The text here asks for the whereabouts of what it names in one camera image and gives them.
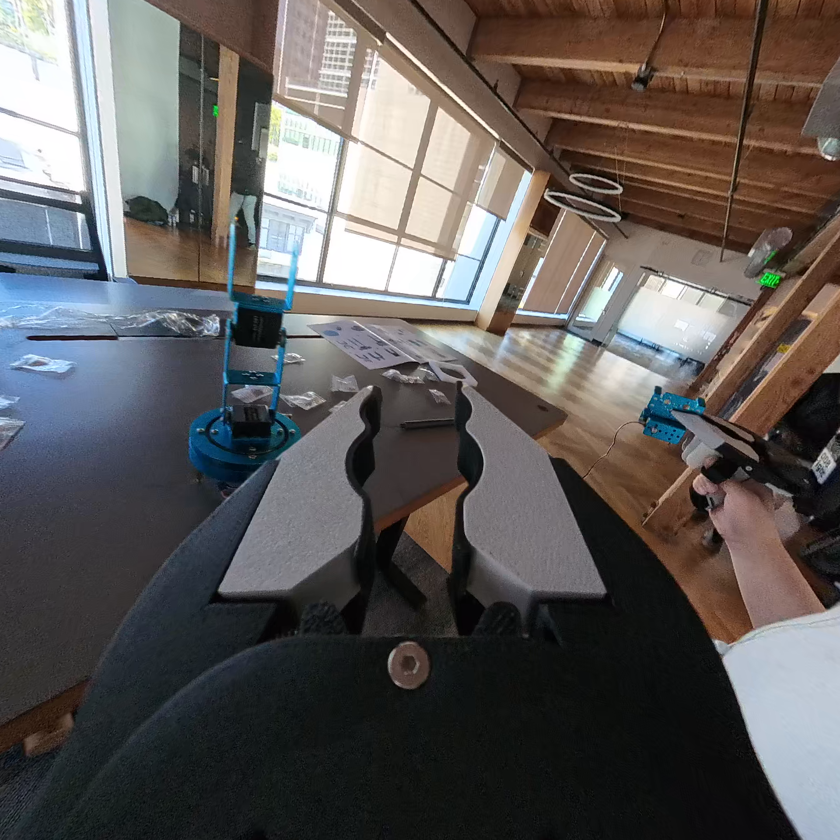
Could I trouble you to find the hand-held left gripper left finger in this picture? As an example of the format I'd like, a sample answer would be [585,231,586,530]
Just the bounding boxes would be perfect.
[218,385,383,634]

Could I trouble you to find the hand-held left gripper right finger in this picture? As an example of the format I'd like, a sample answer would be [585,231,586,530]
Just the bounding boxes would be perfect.
[448,382,609,636]

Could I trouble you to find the blue perforated metal bracket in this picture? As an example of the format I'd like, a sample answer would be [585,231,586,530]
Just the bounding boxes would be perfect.
[639,386,707,443]

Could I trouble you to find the blue toy robot arm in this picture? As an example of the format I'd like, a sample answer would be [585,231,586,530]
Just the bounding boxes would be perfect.
[188,222,303,488]

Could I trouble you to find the person's right forearm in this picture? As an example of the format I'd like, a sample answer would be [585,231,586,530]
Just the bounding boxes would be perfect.
[712,518,829,631]

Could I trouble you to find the dark desk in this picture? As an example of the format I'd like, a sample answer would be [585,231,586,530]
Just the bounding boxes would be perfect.
[0,272,569,756]

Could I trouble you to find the person's right hand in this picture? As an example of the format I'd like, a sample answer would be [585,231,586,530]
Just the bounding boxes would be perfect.
[692,458,783,547]

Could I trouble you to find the frosted glass partition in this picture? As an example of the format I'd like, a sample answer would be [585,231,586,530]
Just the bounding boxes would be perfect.
[616,271,757,366]

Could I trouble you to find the grey dome lamp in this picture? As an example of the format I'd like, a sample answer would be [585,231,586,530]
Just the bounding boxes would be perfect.
[744,226,795,280]
[801,64,840,162]

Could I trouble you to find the printed instruction sheet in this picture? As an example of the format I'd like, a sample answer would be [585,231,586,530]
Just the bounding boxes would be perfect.
[306,319,462,370]

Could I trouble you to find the person's white shirt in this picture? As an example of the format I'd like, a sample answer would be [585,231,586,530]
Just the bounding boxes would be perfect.
[714,604,840,840]

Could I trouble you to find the large crumpled clear plastic wrap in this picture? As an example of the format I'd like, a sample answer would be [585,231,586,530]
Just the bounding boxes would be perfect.
[0,307,221,340]

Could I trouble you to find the scattered small clear parts bags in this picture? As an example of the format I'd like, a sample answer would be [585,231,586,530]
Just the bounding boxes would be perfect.
[0,352,454,452]

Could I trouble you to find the large grid window with shades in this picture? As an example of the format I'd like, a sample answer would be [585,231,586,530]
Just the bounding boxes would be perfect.
[258,0,534,305]

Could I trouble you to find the thick wooden post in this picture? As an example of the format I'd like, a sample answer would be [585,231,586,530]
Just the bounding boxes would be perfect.
[641,348,840,527]

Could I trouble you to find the red and white servo cable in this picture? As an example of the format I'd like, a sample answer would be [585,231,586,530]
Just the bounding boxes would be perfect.
[581,420,648,481]

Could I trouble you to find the slim wooden post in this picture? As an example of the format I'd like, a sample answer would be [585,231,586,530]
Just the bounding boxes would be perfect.
[686,217,840,398]

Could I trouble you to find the white cardboard frame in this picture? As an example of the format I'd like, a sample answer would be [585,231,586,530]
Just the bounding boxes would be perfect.
[427,359,479,387]

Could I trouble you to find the large white ring light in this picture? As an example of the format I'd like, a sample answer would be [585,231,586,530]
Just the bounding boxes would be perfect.
[542,188,623,224]

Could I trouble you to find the small white ring light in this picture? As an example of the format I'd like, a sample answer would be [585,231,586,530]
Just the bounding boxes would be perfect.
[568,171,625,196]

